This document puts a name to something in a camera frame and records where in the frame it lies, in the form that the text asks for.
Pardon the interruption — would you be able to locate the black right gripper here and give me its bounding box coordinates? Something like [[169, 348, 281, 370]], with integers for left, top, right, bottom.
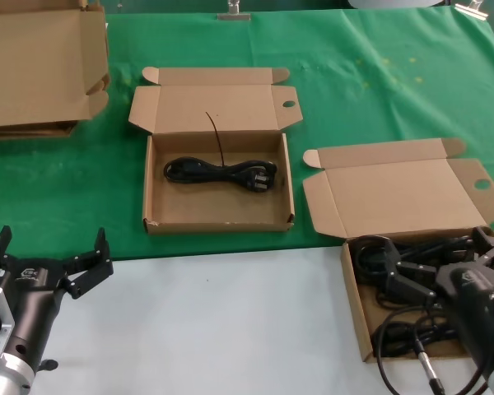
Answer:
[[383, 225, 494, 376]]

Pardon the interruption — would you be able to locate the large open cardboard carton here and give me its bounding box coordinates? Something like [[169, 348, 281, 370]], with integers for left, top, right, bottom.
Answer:
[[0, 0, 110, 129]]

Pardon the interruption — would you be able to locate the open cardboard box centre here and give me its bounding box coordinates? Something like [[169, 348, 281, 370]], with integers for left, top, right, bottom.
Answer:
[[127, 65, 305, 235]]

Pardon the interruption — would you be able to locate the flattened cardboard carton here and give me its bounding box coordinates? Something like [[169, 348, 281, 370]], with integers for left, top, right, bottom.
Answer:
[[0, 118, 78, 142]]

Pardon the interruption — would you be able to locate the green tablecloth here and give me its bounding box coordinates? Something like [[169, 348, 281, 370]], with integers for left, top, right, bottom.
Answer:
[[0, 6, 494, 264]]

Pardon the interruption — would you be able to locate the cardboard mailer box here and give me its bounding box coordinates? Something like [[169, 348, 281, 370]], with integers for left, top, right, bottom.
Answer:
[[302, 137, 494, 364]]

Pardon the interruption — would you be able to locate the metal table clamp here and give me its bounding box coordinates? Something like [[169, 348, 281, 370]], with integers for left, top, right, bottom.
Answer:
[[454, 0, 490, 20], [217, 0, 252, 21]]

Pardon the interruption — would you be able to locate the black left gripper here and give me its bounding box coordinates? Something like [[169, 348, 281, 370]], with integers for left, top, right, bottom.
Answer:
[[0, 225, 114, 372]]

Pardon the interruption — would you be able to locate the pile of black cables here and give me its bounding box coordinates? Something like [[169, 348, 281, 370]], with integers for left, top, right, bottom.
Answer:
[[374, 306, 494, 395]]

